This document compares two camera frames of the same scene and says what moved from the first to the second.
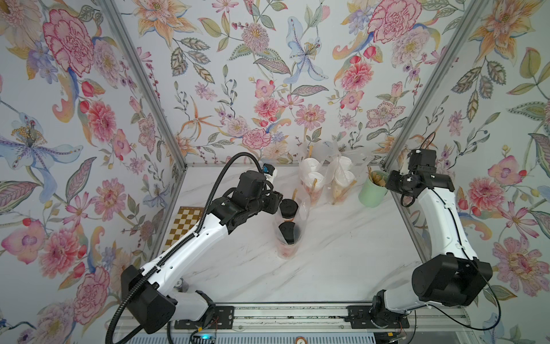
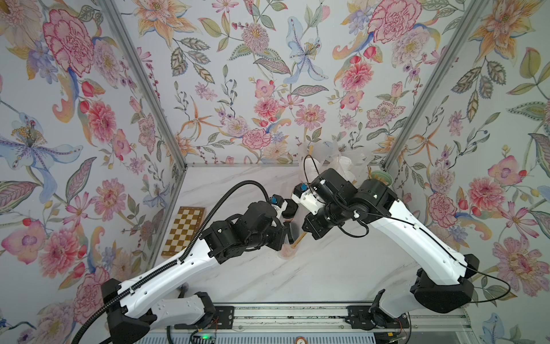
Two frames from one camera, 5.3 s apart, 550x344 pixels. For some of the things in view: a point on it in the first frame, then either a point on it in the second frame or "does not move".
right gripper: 393,177 → 312,227
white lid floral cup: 346,163 does not move
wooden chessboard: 185,220 does not move
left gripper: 273,198 → 280,229
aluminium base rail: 316,319 does not move
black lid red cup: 288,208 does not move
